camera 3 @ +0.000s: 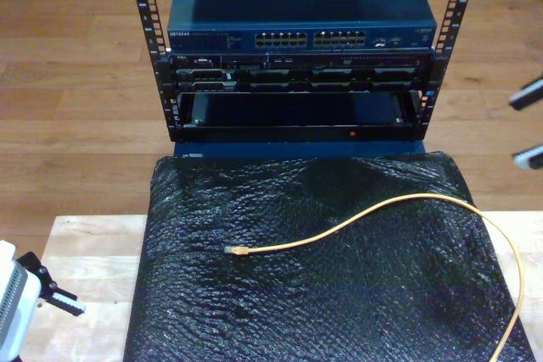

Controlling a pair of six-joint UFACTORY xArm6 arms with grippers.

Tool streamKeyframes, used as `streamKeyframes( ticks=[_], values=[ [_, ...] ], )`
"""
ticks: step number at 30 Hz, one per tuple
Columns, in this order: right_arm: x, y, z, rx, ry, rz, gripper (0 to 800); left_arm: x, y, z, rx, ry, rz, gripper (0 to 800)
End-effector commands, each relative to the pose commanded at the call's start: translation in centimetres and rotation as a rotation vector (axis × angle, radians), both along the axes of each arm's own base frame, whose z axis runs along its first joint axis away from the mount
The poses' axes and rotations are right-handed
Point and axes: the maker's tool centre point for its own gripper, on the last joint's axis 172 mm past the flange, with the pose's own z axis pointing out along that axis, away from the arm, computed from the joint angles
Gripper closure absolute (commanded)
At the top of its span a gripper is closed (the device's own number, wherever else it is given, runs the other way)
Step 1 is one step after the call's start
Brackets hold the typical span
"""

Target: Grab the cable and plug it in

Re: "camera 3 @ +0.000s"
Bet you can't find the black rack shelf tray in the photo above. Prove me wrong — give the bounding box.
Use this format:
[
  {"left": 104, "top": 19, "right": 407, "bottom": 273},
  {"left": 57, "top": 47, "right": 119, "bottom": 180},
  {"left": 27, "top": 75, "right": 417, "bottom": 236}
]
[{"left": 176, "top": 91, "right": 421, "bottom": 142}]

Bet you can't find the black perforated rack frame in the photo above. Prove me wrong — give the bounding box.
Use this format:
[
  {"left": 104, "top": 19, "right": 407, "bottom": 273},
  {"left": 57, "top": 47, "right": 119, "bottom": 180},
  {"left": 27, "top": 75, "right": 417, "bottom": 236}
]
[{"left": 125, "top": 0, "right": 483, "bottom": 143}]

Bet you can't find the black rack server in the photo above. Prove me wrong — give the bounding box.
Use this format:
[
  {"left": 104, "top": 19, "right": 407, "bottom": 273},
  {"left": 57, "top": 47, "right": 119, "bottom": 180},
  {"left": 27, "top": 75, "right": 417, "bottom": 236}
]
[{"left": 167, "top": 51, "right": 436, "bottom": 94}]

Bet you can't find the blue flat metal case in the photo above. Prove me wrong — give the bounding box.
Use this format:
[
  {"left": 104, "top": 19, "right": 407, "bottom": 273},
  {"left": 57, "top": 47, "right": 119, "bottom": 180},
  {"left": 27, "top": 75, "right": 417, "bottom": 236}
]
[{"left": 173, "top": 139, "right": 428, "bottom": 164}]

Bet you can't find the black textured bubble mat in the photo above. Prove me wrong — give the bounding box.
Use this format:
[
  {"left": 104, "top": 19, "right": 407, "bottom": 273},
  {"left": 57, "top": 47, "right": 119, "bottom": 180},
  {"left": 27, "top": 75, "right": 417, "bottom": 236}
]
[{"left": 122, "top": 150, "right": 536, "bottom": 362}]

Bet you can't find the yellow network cable clear plug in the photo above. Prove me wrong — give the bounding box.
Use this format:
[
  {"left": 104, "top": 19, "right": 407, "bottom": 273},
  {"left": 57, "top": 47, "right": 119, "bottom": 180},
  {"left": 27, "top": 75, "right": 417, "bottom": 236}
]
[{"left": 223, "top": 192, "right": 526, "bottom": 362}]

